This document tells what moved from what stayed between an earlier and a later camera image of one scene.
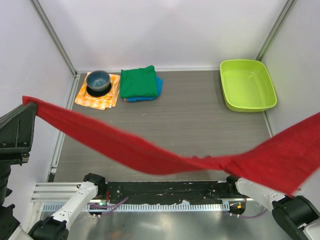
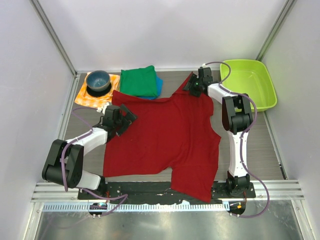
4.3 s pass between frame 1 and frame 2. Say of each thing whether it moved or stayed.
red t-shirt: moved
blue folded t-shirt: stayed
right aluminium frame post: stayed
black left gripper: moved
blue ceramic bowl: stayed
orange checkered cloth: stayed
